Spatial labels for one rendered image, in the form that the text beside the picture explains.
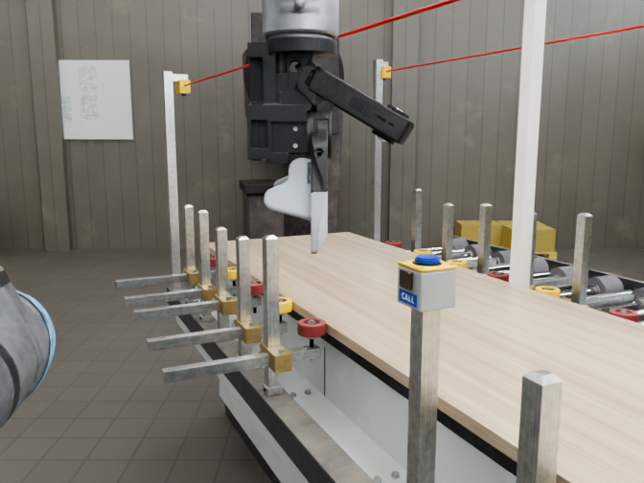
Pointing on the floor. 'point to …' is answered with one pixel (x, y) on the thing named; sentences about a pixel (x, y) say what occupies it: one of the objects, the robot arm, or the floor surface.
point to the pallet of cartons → (545, 236)
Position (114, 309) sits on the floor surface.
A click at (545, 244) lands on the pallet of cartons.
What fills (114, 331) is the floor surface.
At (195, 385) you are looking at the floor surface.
